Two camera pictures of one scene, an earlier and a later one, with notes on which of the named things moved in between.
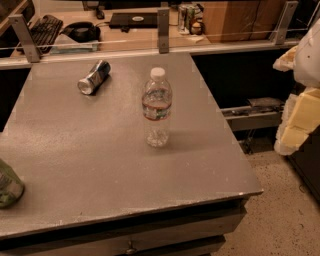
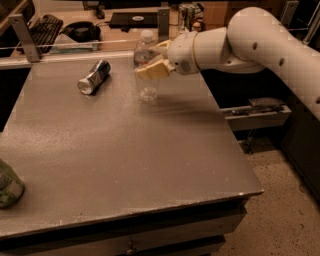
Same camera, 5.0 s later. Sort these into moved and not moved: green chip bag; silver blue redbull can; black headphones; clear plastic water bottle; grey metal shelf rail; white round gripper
Moved: clear plastic water bottle; white round gripper
Not moved: black headphones; grey metal shelf rail; silver blue redbull can; green chip bag
